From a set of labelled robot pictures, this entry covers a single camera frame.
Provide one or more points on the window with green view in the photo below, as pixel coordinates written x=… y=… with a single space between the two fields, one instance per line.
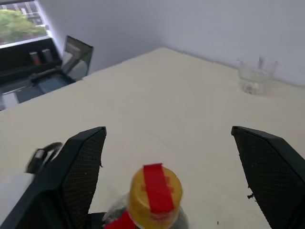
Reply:
x=19 y=23

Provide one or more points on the black case base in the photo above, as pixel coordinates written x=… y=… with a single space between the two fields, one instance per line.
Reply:
x=45 y=84

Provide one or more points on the black and white round object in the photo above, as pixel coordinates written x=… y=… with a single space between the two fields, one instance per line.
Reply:
x=43 y=155

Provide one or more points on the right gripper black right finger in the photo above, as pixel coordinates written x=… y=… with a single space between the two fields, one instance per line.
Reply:
x=274 y=171

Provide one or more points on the clear glass tumbler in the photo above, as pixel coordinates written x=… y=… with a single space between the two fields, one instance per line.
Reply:
x=257 y=74

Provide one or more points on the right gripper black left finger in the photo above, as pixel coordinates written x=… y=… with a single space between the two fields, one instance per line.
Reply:
x=62 y=181

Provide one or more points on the black open case lid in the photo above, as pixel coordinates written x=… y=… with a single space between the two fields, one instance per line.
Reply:
x=16 y=59

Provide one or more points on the yellow bottle cap red tape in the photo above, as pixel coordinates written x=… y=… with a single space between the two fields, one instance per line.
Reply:
x=156 y=190

